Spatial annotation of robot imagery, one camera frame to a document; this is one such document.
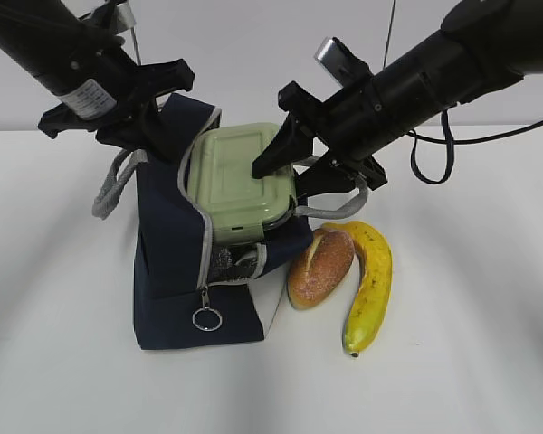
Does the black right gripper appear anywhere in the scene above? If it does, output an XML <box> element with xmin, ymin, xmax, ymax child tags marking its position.
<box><xmin>252</xmin><ymin>76</ymin><xmax>386</xmax><ymax>197</ymax></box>

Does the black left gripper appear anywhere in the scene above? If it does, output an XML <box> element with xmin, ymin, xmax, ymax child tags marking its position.
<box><xmin>38</xmin><ymin>44</ymin><xmax>195</xmax><ymax>163</ymax></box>

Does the green lidded glass container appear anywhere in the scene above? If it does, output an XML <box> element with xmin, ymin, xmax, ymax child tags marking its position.
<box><xmin>187</xmin><ymin>122</ymin><xmax>296</xmax><ymax>246</ymax></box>

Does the brown bread roll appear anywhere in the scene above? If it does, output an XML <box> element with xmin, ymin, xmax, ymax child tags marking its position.
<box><xmin>287</xmin><ymin>228</ymin><xmax>356</xmax><ymax>310</ymax></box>

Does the navy blue lunch bag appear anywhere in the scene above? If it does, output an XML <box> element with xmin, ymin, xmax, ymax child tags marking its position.
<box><xmin>91</xmin><ymin>92</ymin><xmax>370</xmax><ymax>352</ymax></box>

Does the yellow banana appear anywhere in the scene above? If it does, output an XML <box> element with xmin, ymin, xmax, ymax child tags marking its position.
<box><xmin>322</xmin><ymin>221</ymin><xmax>393</xmax><ymax>358</ymax></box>

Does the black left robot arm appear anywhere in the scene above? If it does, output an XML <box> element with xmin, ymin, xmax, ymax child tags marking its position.
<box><xmin>0</xmin><ymin>1</ymin><xmax>195</xmax><ymax>162</ymax></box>

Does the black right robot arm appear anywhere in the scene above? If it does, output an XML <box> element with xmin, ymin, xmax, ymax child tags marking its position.
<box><xmin>252</xmin><ymin>0</ymin><xmax>543</xmax><ymax>197</ymax></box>

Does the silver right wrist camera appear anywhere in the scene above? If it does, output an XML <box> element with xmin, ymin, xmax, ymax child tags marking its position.
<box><xmin>314</xmin><ymin>37</ymin><xmax>373</xmax><ymax>87</ymax></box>

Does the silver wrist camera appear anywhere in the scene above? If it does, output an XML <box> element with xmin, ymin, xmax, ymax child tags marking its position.
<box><xmin>79</xmin><ymin>1</ymin><xmax>137</xmax><ymax>35</ymax></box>
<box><xmin>314</xmin><ymin>37</ymin><xmax>373</xmax><ymax>87</ymax></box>

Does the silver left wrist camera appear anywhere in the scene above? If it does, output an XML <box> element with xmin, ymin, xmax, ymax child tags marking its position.
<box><xmin>79</xmin><ymin>1</ymin><xmax>137</xmax><ymax>35</ymax></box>

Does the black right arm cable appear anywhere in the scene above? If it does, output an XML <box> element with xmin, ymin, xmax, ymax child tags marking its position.
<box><xmin>409</xmin><ymin>108</ymin><xmax>543</xmax><ymax>184</ymax></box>

